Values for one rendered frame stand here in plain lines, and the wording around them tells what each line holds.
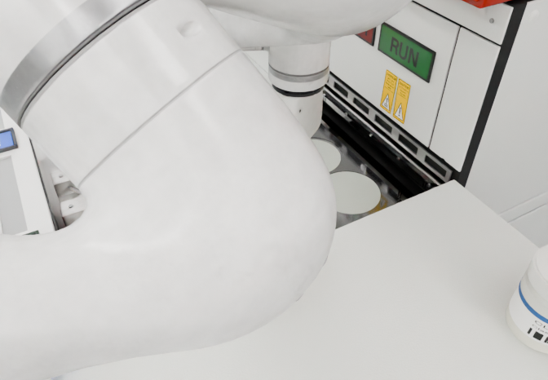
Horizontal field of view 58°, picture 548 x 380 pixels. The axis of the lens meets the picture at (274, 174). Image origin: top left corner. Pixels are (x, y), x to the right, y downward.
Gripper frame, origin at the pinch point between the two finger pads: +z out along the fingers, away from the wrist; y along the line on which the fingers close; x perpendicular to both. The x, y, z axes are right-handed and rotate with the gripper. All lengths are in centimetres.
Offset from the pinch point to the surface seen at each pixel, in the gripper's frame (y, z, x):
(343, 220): 5.0, 2.7, 11.1
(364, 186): -3.7, 2.8, 10.8
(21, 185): 27.5, -3.3, -30.1
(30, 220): 31.6, -3.3, -23.3
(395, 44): -13.4, -17.6, 9.3
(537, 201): -26.5, 12.6, 37.1
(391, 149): -10.4, -0.9, 12.5
